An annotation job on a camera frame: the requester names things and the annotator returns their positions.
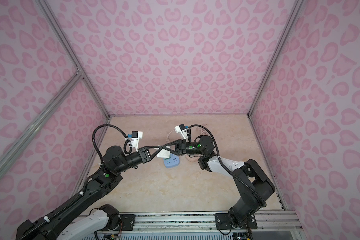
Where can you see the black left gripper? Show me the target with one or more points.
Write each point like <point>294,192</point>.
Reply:
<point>144,155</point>

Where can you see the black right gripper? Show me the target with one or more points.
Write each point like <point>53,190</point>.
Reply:
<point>182,147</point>

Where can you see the white plug adapter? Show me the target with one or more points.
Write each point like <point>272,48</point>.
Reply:
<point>164,154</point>

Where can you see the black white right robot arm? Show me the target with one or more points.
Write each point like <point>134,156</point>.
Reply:
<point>253,184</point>

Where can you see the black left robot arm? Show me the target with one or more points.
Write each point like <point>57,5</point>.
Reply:
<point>95,187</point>

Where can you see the blue square power strip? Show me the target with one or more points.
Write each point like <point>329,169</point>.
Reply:
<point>171,162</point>

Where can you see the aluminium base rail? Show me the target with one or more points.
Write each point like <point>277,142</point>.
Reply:
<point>264,225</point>

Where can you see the left aluminium frame beam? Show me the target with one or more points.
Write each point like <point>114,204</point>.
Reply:
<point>11,155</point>

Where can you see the left aluminium corner post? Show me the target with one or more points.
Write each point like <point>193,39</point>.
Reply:
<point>67,46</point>

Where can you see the aluminium corner post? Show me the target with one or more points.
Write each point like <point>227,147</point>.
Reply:
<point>285,34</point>
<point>67,46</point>

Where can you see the right aluminium corner post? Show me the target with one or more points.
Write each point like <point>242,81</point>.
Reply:
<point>285,34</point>

